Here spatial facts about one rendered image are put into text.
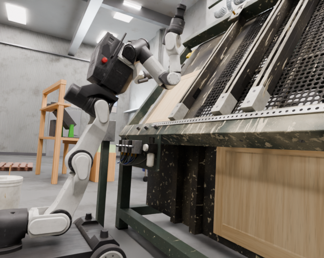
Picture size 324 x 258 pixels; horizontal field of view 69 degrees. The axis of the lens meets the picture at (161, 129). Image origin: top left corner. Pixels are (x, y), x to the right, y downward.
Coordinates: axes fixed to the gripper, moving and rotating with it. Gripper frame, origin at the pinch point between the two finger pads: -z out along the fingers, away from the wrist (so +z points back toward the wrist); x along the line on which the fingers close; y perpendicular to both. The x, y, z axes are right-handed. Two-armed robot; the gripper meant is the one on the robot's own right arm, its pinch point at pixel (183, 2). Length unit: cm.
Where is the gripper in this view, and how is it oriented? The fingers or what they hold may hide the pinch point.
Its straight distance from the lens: 165.0
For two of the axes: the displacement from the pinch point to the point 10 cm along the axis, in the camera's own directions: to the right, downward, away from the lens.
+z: -2.6, 9.6, 1.2
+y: 9.6, 2.7, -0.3
